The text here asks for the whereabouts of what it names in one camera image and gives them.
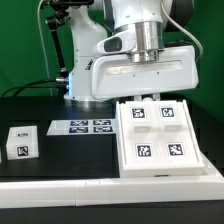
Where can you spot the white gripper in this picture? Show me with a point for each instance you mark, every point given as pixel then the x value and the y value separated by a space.
pixel 116 76

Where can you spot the white cabinet body box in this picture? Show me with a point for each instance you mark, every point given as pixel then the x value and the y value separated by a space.
pixel 160 167

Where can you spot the white cabinet door with tag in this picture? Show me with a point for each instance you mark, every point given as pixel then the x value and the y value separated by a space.
pixel 174 135

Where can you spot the white cabinet top block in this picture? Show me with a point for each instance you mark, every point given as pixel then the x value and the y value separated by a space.
pixel 22 143

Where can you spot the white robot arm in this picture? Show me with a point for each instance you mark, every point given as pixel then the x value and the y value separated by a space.
pixel 119 48

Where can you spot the white base tag plate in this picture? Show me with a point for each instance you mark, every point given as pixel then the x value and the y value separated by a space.
pixel 81 127

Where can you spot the white L-shaped obstacle fence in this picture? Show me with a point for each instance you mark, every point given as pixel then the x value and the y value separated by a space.
pixel 75 176

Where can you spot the black camera stand pole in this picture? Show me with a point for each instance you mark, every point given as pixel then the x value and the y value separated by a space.
pixel 56 40

